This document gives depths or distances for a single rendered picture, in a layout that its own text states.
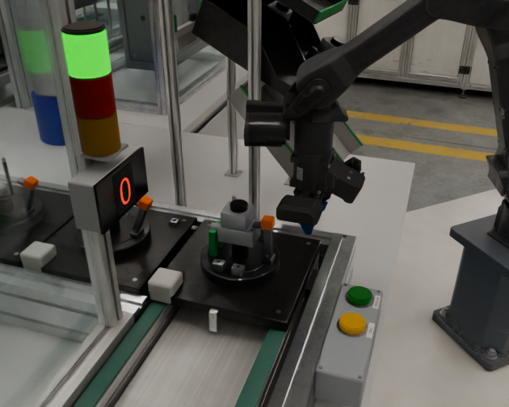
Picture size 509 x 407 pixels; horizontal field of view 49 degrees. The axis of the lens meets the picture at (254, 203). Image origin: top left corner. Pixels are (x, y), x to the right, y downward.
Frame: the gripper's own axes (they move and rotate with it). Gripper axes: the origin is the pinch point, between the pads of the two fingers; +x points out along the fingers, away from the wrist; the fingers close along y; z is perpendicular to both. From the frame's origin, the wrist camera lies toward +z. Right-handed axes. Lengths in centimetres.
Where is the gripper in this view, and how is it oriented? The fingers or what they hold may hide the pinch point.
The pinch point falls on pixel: (309, 215)
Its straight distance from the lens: 89.8
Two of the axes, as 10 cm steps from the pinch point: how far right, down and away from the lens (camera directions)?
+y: 3.1, -4.8, 8.2
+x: 0.0, 8.6, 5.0
